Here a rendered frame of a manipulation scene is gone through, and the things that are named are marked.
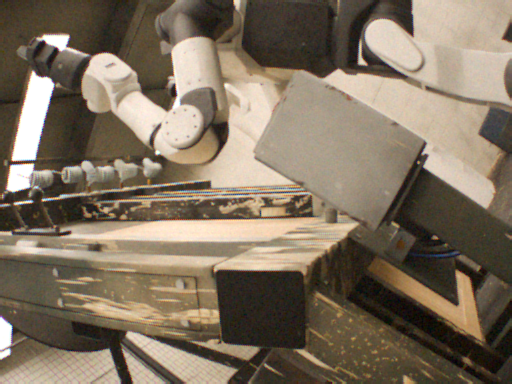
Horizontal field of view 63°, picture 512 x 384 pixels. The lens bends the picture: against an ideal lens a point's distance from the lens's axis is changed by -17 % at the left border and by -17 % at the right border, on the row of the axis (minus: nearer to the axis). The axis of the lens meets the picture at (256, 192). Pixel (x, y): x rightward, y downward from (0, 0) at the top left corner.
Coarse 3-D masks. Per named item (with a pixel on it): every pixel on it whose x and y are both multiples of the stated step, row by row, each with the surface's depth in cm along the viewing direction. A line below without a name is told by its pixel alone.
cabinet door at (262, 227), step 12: (132, 228) 133; (144, 228) 133; (156, 228) 133; (168, 228) 132; (180, 228) 130; (192, 228) 129; (204, 228) 128; (216, 228) 126; (228, 228) 125; (240, 228) 123; (252, 228) 122; (264, 228) 120; (276, 228) 119; (288, 228) 117
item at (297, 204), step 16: (96, 192) 191; (96, 208) 184; (112, 208) 181; (128, 208) 178; (144, 208) 175; (160, 208) 172; (176, 208) 170; (192, 208) 167; (208, 208) 165; (224, 208) 163; (240, 208) 161; (256, 208) 159; (288, 208) 155; (304, 208) 153; (320, 208) 151
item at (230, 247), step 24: (0, 240) 113; (24, 240) 108; (48, 240) 105; (72, 240) 101; (96, 240) 98; (120, 240) 96; (144, 240) 94; (168, 240) 92; (192, 240) 90; (216, 240) 88; (240, 240) 87; (264, 240) 85
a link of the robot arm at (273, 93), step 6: (264, 84) 135; (270, 84) 134; (282, 84) 134; (264, 90) 136; (270, 90) 135; (276, 90) 134; (282, 90) 134; (270, 96) 136; (276, 96) 135; (270, 102) 137; (276, 102) 135; (270, 108) 138
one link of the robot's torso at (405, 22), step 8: (368, 16) 98; (376, 16) 96; (384, 16) 95; (392, 16) 95; (400, 16) 96; (408, 16) 96; (368, 24) 97; (400, 24) 94; (408, 24) 96; (408, 32) 96; (368, 48) 97; (368, 56) 100; (376, 56) 97; (368, 64) 102; (376, 64) 100; (384, 64) 99
